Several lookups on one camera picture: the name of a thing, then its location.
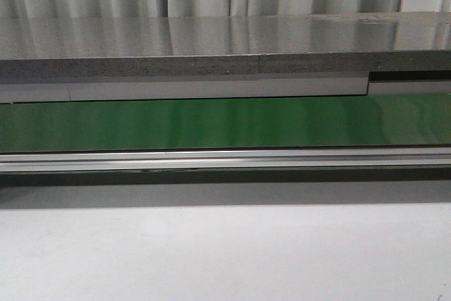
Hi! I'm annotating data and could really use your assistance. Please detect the grey conveyor back rail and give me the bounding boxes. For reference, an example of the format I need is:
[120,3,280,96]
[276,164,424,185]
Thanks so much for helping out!
[1,70,450,103]

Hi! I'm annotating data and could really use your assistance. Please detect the green conveyor belt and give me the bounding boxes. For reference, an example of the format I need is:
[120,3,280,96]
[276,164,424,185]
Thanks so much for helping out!
[1,94,450,153]

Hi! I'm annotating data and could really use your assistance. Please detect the grey stone counter slab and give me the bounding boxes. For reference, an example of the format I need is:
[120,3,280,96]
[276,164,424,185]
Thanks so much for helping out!
[1,12,450,82]

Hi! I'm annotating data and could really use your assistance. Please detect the aluminium conveyor front rail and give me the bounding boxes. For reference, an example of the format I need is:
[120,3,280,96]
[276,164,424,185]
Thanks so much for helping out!
[1,146,450,173]

